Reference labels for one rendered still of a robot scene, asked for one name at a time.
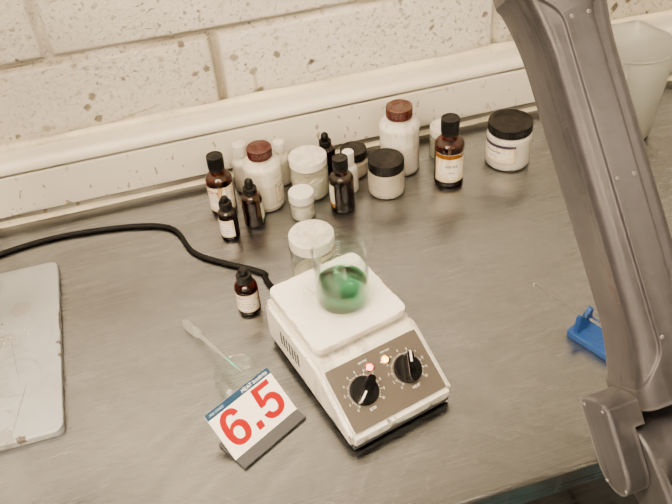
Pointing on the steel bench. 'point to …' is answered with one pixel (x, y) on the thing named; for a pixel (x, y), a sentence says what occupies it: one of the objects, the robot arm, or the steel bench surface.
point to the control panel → (341, 377)
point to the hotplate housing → (294, 347)
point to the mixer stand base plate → (31, 356)
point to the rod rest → (588, 334)
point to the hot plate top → (306, 312)
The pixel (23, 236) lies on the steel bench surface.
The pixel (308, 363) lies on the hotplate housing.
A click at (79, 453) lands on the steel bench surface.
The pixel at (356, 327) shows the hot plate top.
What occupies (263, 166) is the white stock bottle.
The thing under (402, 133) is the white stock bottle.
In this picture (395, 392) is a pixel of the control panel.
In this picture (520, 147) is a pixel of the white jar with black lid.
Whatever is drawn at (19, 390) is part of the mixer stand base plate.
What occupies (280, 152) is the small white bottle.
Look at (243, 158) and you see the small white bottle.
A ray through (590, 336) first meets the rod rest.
